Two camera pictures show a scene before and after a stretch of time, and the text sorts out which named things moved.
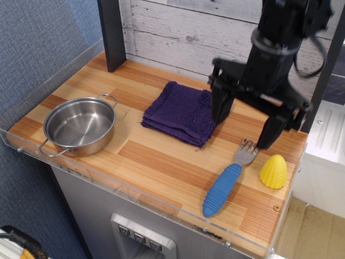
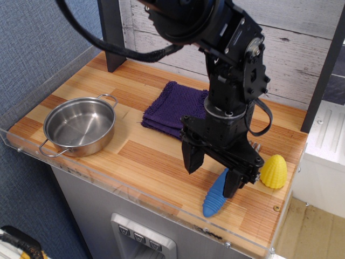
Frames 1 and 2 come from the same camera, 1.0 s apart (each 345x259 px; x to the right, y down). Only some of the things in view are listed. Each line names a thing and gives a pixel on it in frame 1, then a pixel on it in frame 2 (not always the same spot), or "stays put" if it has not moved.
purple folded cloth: x=181 y=111 stays put
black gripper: x=262 y=81 to x=225 y=141
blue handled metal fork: x=226 y=183 stays put
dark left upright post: x=110 y=19 stays put
